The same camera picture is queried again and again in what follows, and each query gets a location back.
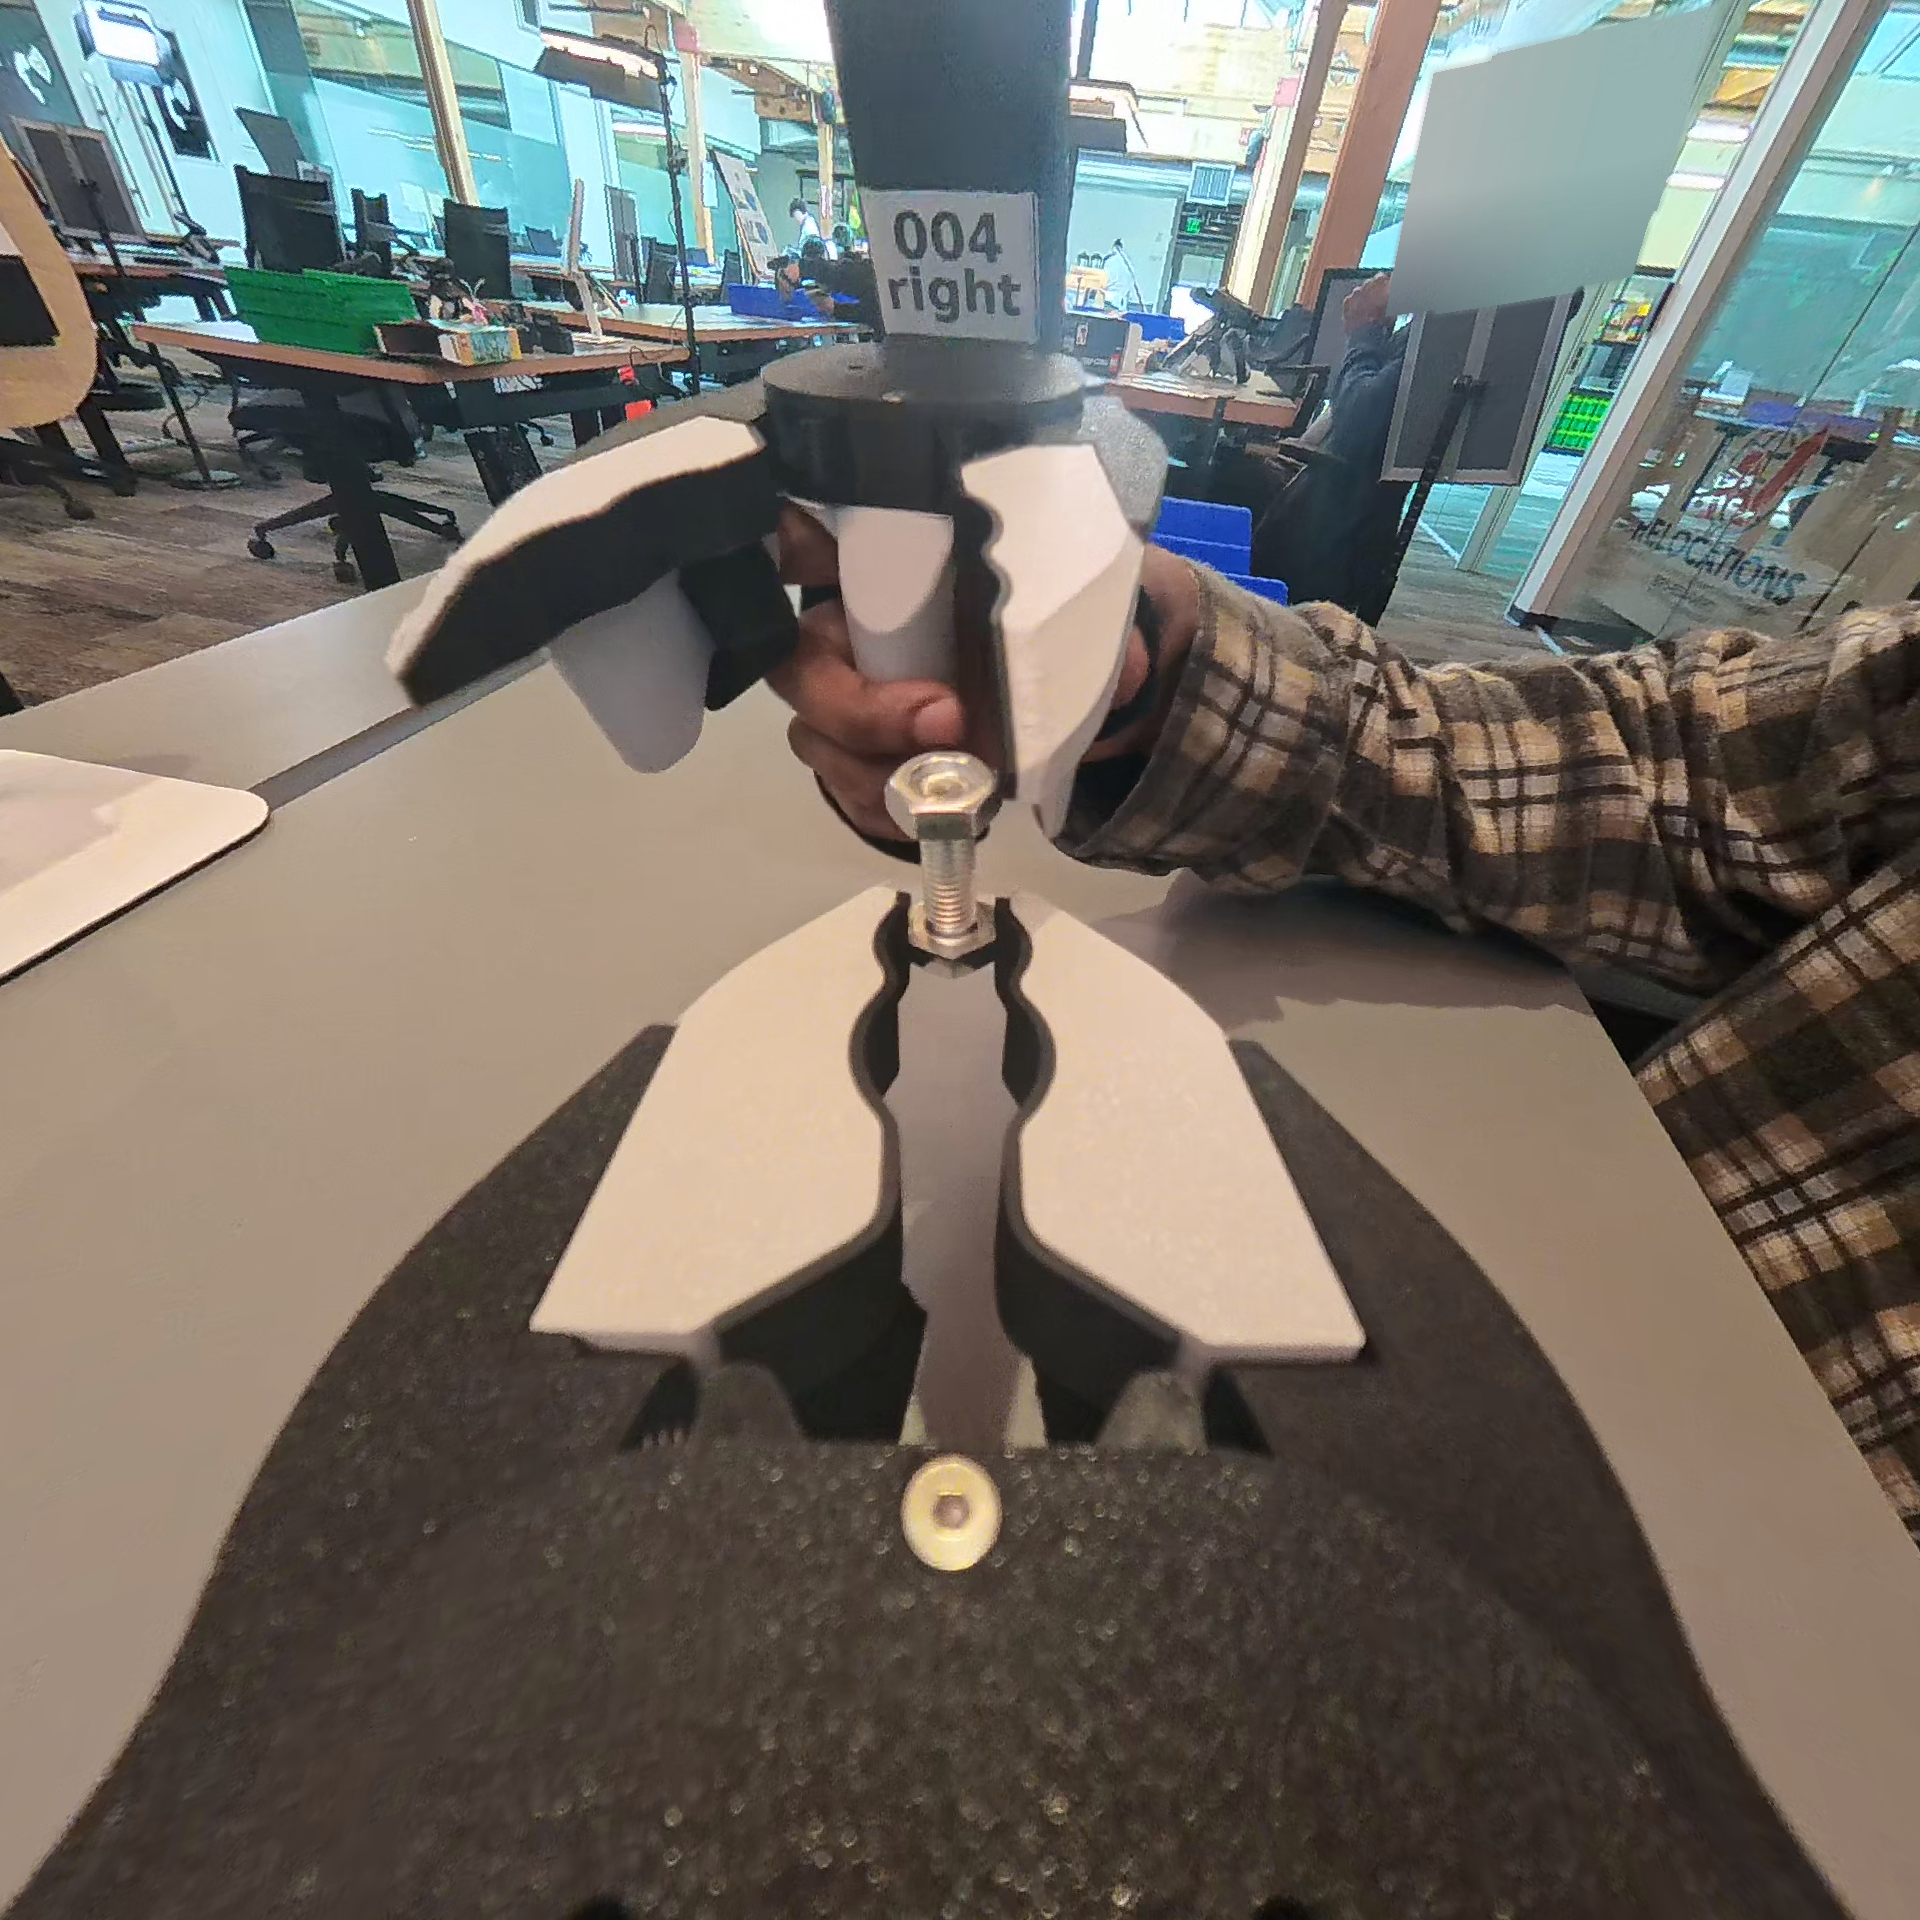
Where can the small colourful box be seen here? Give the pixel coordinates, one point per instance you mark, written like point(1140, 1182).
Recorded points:
point(482, 347)

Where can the wooden desk with black legs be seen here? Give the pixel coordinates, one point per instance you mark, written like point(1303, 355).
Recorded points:
point(271, 352)
point(1200, 395)

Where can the person's right hand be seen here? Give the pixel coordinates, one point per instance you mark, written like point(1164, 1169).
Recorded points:
point(869, 734)

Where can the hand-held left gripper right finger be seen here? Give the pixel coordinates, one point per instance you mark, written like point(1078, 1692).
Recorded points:
point(1172, 1184)

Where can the black board on tripod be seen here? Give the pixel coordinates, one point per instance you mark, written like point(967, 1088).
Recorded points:
point(1477, 389)

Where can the steel hex bolt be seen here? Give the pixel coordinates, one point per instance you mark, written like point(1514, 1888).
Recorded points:
point(946, 885)

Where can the softbox light on stand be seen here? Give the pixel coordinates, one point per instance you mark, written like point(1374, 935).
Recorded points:
point(599, 63)

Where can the person's right forearm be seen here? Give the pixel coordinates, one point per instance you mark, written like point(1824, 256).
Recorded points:
point(1501, 781)

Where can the studio light panel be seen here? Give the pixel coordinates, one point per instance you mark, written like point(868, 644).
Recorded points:
point(120, 38)

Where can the person's plaid shirt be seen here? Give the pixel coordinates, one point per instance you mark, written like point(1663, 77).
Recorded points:
point(1830, 1201)

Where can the green plastic crate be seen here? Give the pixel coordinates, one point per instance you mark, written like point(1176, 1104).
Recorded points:
point(317, 308)

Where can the black office chair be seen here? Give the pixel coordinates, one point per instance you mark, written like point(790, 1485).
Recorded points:
point(346, 428)
point(285, 219)
point(476, 247)

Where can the black printed box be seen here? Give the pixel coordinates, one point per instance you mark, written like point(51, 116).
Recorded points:
point(1108, 347)

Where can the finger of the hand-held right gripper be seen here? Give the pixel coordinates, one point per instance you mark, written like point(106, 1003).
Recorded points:
point(1074, 599)
point(570, 510)

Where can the wooden-framed instruction board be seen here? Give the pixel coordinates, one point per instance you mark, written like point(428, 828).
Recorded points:
point(76, 359)

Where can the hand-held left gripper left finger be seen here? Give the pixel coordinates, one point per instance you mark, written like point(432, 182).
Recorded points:
point(734, 1172)

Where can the blue storage bin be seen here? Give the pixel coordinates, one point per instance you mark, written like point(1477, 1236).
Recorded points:
point(1200, 533)

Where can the steel hex nut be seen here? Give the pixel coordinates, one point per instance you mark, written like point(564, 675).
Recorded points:
point(917, 819)

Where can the white tablet stand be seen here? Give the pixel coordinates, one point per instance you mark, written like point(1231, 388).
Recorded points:
point(106, 855)

